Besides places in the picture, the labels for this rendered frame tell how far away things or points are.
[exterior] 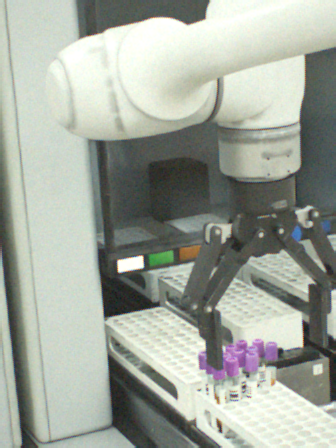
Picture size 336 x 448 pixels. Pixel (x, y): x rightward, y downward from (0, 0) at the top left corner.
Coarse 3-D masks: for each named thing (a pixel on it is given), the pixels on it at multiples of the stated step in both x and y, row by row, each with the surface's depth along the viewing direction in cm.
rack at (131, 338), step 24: (144, 312) 180; (168, 312) 179; (120, 336) 172; (144, 336) 170; (168, 336) 170; (192, 336) 169; (120, 360) 174; (144, 360) 164; (168, 360) 162; (192, 360) 160; (144, 384) 166; (168, 384) 168; (192, 384) 153; (192, 408) 153
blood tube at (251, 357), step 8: (248, 352) 146; (248, 360) 145; (256, 360) 146; (248, 368) 146; (256, 368) 146; (248, 376) 146; (256, 376) 146; (248, 384) 146; (256, 384) 147; (248, 392) 147; (256, 392) 147
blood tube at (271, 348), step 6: (270, 342) 149; (276, 342) 149; (270, 348) 148; (276, 348) 149; (270, 354) 149; (276, 354) 149; (270, 360) 149; (276, 360) 149; (270, 366) 149; (276, 366) 150; (270, 372) 149; (276, 372) 150; (270, 378) 150; (270, 384) 150
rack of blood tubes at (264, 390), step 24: (264, 384) 151; (216, 408) 145; (240, 408) 144; (264, 408) 144; (288, 408) 144; (312, 408) 143; (216, 432) 147; (240, 432) 140; (264, 432) 137; (288, 432) 137; (312, 432) 136
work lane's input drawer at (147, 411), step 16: (112, 368) 175; (112, 384) 173; (128, 384) 170; (112, 400) 174; (128, 400) 168; (144, 400) 164; (160, 400) 160; (128, 416) 169; (144, 416) 163; (160, 416) 158; (176, 416) 155; (144, 432) 164; (160, 432) 159; (176, 432) 153; (192, 432) 151
